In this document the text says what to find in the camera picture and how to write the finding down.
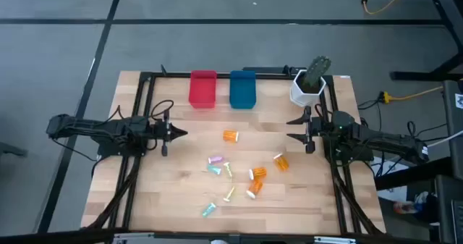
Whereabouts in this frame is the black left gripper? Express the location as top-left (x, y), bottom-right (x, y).
top-left (146, 109), bottom-right (188, 157)

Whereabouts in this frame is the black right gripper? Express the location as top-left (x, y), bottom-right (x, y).
top-left (286, 106), bottom-right (332, 154)

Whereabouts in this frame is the orange pill bottle white cap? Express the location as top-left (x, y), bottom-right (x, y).
top-left (246, 179), bottom-right (264, 201)
top-left (222, 129), bottom-right (239, 144)
top-left (273, 153), bottom-right (290, 172)
top-left (248, 167), bottom-right (268, 181)

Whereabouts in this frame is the red plastic bin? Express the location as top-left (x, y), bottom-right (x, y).
top-left (187, 70), bottom-right (218, 110)

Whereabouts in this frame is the blue plastic bin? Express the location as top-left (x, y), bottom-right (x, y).
top-left (229, 70), bottom-right (258, 110)

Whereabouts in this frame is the green cactus plant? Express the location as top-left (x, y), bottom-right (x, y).
top-left (302, 55), bottom-right (332, 89)

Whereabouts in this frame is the grey equipment case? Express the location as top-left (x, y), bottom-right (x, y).
top-left (443, 79), bottom-right (463, 159)

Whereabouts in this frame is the black rig crossbar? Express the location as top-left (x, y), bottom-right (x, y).
top-left (0, 228), bottom-right (463, 244)

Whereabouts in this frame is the black equipment box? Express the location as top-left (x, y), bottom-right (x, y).
top-left (433, 174), bottom-right (463, 244)

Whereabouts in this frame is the black chair base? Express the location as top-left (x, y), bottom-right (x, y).
top-left (0, 141), bottom-right (28, 159)

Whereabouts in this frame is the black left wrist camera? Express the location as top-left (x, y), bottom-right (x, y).
top-left (148, 122), bottom-right (164, 141)

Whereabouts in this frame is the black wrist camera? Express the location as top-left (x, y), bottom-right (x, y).
top-left (313, 120), bottom-right (328, 140)
top-left (148, 122), bottom-right (164, 141)

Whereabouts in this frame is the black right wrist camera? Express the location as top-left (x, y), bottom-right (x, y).
top-left (313, 120), bottom-right (328, 140)

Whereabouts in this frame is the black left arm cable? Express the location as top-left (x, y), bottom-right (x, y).
top-left (149, 99), bottom-right (175, 121)

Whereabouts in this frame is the black aluminium table frame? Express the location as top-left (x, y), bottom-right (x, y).
top-left (82, 65), bottom-right (386, 237)

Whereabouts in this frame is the yellow extension cord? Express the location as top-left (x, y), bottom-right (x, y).
top-left (379, 86), bottom-right (444, 104)

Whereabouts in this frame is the white cable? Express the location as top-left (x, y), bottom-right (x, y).
top-left (426, 130), bottom-right (463, 149)

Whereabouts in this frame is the black desk leg frame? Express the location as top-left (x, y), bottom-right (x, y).
top-left (361, 0), bottom-right (463, 82)

